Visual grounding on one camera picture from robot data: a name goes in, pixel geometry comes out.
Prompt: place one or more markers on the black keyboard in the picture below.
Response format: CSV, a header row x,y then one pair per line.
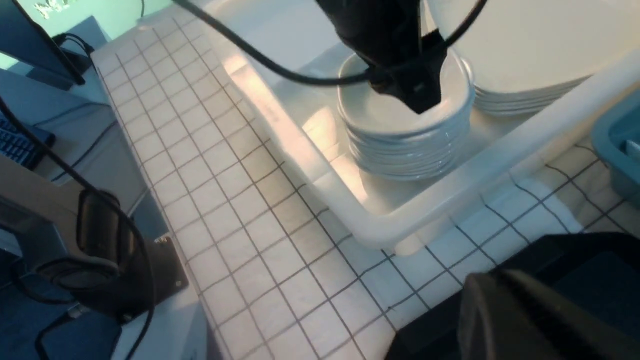
x,y
17,147

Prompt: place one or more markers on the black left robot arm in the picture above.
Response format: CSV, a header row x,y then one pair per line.
x,y
361,23

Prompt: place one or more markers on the teal plastic bin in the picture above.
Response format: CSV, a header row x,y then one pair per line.
x,y
615,140

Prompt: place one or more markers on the large white plastic tub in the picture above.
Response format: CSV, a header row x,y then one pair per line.
x,y
305,125

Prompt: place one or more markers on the stack of small white dishes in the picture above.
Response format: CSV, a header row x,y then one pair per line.
x,y
389,140

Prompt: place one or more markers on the dark computer monitor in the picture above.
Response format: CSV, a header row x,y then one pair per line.
x,y
24,40

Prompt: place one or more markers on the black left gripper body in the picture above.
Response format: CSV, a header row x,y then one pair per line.
x,y
411,66

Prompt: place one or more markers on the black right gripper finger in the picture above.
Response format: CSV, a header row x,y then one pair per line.
x,y
513,316

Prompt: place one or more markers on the black table clamp mount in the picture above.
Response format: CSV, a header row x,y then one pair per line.
x,y
104,266

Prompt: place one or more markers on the stack of large white plates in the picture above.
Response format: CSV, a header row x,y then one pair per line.
x,y
525,54

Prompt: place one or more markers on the black serving tray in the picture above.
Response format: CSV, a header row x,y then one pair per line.
x,y
597,271

